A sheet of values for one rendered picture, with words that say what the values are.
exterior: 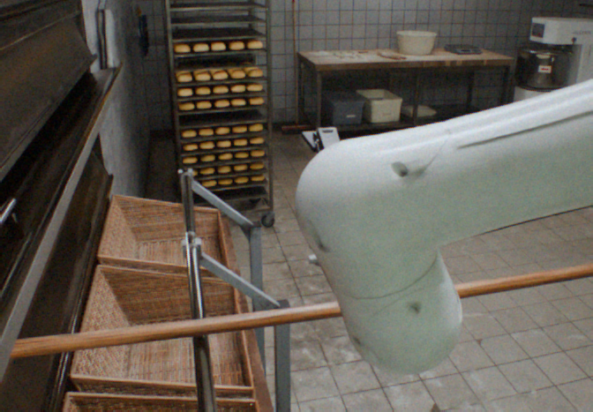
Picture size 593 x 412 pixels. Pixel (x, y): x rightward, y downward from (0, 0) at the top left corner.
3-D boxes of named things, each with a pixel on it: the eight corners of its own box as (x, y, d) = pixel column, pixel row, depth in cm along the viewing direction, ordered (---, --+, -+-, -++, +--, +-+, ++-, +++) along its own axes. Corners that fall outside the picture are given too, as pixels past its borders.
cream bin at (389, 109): (371, 123, 552) (371, 101, 543) (354, 111, 596) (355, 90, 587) (401, 121, 560) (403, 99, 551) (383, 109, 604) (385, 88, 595)
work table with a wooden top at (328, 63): (314, 153, 535) (315, 63, 499) (296, 130, 607) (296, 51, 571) (504, 138, 579) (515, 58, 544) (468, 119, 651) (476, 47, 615)
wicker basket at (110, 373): (85, 453, 138) (64, 378, 127) (107, 327, 188) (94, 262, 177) (259, 430, 146) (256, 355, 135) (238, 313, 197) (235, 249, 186)
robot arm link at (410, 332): (387, 418, 47) (494, 364, 47) (343, 324, 41) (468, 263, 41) (342, 325, 59) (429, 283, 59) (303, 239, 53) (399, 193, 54)
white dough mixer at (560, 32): (523, 146, 554) (544, 21, 502) (494, 131, 607) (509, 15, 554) (592, 142, 573) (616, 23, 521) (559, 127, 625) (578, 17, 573)
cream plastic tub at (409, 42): (404, 56, 544) (406, 35, 536) (389, 50, 582) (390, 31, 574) (441, 56, 553) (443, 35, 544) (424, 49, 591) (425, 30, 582)
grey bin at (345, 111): (331, 125, 544) (332, 102, 534) (319, 113, 588) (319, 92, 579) (364, 123, 551) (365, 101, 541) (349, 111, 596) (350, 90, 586)
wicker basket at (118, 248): (106, 320, 192) (93, 256, 181) (118, 247, 243) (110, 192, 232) (235, 305, 201) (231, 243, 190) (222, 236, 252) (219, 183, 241)
